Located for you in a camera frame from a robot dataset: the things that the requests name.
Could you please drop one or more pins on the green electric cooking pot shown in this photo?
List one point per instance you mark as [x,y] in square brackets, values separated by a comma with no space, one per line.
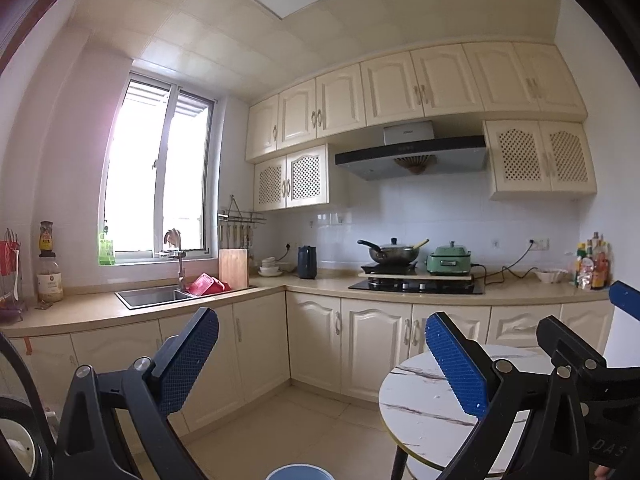
[448,261]

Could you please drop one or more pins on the black gas stove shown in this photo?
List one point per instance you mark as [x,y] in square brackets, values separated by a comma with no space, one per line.
[415,286]

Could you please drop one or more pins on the black electric kettle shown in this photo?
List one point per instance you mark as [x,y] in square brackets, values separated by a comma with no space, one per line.
[308,262]

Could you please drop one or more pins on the cream base cabinets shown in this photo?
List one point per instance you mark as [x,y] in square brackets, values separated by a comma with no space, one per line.
[315,340]

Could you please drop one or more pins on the person's right hand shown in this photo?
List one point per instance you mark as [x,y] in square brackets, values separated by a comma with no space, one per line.
[602,472]

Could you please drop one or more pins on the yellow label sauce bottle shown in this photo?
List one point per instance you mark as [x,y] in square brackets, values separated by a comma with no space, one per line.
[46,240]

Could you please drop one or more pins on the red plastic basket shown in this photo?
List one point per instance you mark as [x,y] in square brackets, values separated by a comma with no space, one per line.
[207,285]

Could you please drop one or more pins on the cream lattice door cabinet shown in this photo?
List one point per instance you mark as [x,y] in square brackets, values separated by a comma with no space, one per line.
[540,157]
[292,177]

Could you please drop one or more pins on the blue trash bin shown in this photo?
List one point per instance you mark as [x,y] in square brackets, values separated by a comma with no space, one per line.
[299,474]

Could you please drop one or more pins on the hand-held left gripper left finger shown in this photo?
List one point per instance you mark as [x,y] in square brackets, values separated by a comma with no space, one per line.
[192,350]

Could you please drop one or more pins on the kitchen window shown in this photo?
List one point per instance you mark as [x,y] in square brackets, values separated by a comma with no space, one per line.
[135,175]

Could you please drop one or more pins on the clear glass jar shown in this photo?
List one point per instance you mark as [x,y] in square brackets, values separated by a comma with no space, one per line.
[50,280]

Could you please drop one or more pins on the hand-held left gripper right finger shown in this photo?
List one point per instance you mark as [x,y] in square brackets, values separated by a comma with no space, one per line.
[457,365]

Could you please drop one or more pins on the wooden cutting board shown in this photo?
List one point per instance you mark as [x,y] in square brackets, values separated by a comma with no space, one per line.
[233,267]

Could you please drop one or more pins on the red utensil holder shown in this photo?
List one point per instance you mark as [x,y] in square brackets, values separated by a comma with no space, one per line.
[9,260]

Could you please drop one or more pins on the stack of white bowls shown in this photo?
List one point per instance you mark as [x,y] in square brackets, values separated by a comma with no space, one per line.
[270,267]

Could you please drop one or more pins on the round marble table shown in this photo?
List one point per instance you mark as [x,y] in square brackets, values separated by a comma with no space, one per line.
[425,410]

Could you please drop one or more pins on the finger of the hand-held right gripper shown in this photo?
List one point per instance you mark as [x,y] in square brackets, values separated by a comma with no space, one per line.
[627,297]
[565,342]

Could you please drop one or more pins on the green dish soap bottle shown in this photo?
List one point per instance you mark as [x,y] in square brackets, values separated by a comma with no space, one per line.
[106,250]

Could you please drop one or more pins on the black curved frame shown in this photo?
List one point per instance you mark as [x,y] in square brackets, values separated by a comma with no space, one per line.
[42,440]

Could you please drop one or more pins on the metal utensil rack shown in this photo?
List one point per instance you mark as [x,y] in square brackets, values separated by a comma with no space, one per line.
[240,220]

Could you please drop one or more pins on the black range hood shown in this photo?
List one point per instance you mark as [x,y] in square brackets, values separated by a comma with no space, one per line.
[410,156]

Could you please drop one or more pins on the wooden board under pots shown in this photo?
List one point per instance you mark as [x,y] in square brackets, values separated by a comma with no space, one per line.
[405,274]

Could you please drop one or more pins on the white bowl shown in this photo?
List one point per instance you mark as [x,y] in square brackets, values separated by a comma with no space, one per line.
[549,275]

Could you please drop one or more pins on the metal sink faucet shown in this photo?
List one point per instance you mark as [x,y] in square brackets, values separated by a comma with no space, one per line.
[180,267]

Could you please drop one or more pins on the steel kitchen sink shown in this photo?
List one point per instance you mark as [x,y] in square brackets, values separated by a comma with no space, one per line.
[150,297]

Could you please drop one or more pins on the cream upper wall cabinets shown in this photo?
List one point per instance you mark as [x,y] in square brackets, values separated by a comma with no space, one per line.
[395,87]

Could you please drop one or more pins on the wok with lid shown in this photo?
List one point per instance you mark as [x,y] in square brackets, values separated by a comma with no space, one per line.
[392,252]

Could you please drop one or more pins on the group of seasoning bottles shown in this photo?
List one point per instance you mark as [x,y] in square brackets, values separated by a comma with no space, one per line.
[594,265]

